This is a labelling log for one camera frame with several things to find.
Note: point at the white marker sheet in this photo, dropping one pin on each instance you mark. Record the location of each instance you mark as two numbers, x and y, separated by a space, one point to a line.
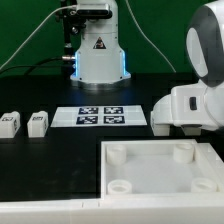
90 116

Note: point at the white L-shaped fence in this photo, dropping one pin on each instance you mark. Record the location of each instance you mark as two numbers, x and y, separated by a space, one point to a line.
183 209

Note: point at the black camera stand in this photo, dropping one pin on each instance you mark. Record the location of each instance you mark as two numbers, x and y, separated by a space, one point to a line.
71 23

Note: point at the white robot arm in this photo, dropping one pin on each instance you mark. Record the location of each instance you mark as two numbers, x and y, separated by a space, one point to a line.
100 61

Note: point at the white square tabletop tray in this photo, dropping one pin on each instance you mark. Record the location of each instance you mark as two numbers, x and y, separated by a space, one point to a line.
160 167

